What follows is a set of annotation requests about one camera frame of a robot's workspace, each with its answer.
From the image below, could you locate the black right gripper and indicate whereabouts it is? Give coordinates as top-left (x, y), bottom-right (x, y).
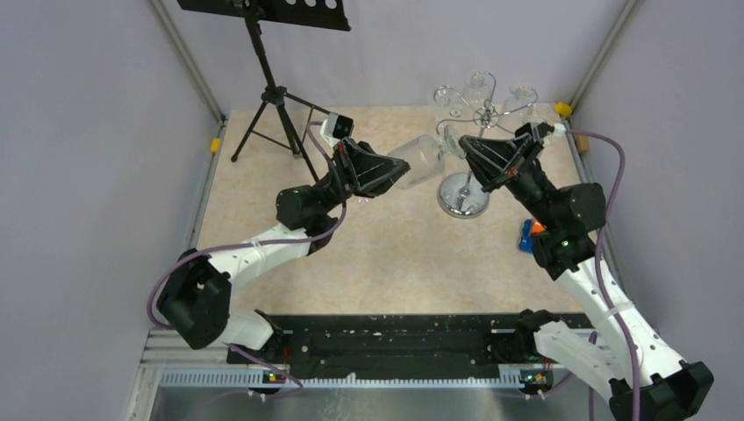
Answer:
top-left (456, 133), bottom-right (559, 229)

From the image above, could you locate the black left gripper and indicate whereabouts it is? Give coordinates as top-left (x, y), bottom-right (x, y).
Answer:
top-left (314, 137), bottom-right (410, 217)

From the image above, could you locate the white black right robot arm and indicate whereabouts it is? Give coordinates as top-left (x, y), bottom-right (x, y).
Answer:
top-left (458, 123), bottom-right (714, 420)

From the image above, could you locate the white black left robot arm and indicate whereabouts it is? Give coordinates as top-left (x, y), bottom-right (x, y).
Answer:
top-left (147, 138), bottom-right (411, 363)

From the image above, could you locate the left rear wine glass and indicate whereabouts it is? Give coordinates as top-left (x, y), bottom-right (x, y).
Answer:
top-left (461, 71), bottom-right (496, 109)

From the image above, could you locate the yellow corner clamp right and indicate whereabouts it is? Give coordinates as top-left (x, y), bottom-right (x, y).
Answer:
top-left (554, 102), bottom-right (573, 118)

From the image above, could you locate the blue orange toy truck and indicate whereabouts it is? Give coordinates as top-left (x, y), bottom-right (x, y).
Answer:
top-left (518, 218), bottom-right (545, 253)

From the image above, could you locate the black music stand tripod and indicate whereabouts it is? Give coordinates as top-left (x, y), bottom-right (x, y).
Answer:
top-left (179, 0), bottom-right (351, 181)

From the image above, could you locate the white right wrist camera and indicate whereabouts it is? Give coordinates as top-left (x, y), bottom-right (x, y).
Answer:
top-left (546, 123), bottom-right (567, 137)

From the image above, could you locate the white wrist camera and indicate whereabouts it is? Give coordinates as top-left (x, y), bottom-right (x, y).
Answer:
top-left (320, 112), bottom-right (354, 147)
top-left (546, 123), bottom-right (567, 137)

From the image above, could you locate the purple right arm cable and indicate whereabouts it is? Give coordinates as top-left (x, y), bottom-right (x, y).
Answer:
top-left (563, 128), bottom-right (641, 421)

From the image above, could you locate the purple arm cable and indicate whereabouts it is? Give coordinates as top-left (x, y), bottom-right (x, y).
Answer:
top-left (145, 120), bottom-right (348, 402)
top-left (563, 128), bottom-right (641, 421)

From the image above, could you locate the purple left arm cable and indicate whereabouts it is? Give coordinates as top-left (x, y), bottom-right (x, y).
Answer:
top-left (145, 120), bottom-right (348, 402)

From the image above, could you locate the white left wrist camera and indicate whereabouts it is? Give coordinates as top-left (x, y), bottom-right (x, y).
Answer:
top-left (320, 112), bottom-right (354, 147)

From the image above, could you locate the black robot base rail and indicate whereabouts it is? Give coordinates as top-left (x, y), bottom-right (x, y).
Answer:
top-left (226, 313), bottom-right (567, 394)

